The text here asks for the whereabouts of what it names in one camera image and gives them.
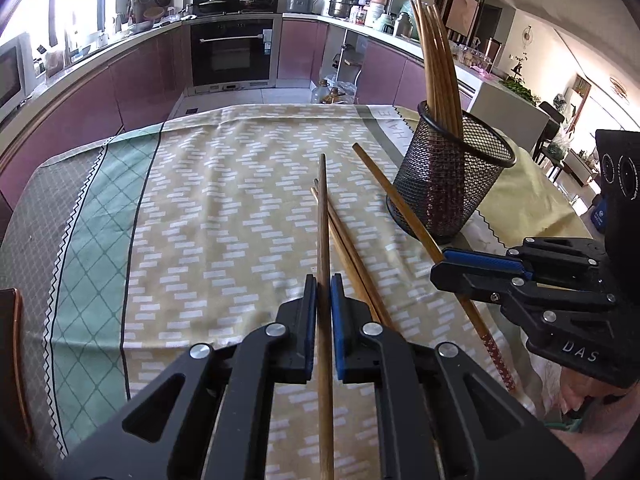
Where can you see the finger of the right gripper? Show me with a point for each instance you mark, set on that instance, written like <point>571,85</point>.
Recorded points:
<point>459,262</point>
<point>478,284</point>

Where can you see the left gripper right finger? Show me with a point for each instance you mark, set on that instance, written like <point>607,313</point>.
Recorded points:
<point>439,415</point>

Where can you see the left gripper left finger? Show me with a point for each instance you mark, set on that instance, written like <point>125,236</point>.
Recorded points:
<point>206,415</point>

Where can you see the black mesh utensil cup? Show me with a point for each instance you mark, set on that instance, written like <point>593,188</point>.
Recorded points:
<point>443,178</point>

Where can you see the pink sleeve forearm right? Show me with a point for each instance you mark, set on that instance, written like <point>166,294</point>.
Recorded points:
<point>598,438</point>

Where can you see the right hand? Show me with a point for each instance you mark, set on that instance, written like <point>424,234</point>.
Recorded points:
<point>613,410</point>

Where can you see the green vegetables on counter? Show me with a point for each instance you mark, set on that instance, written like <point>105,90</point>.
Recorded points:
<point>518,88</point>

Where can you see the patterned tablecloth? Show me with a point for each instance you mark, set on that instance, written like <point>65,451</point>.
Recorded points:
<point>128,251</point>

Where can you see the smartphone orange case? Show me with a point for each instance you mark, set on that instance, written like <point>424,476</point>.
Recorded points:
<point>14,409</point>

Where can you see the plastic bag of vegetables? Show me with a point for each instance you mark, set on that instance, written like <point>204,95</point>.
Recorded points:
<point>331,91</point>

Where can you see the steel pot on counter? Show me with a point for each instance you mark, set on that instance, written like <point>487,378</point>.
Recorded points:
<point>341,8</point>

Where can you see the black built-in oven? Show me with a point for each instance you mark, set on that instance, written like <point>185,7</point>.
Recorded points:
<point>235,52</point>

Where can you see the white microwave oven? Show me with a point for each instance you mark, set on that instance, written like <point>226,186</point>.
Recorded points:
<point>17,75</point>

